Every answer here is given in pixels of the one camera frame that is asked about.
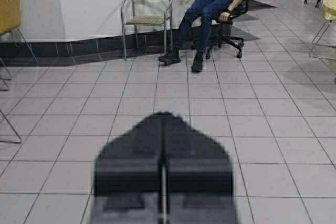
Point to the metal frame wicker chair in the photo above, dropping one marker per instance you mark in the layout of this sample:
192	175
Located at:
165	20

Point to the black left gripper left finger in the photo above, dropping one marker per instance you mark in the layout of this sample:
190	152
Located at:
127	177

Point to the seated person in blue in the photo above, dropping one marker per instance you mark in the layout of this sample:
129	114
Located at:
173	56

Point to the yellow chair at right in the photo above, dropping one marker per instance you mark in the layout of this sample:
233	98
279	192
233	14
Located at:
328	14

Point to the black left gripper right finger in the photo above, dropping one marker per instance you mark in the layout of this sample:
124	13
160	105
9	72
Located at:
199	175

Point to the black office swivel chair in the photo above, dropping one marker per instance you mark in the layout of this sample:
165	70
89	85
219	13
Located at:
228	32

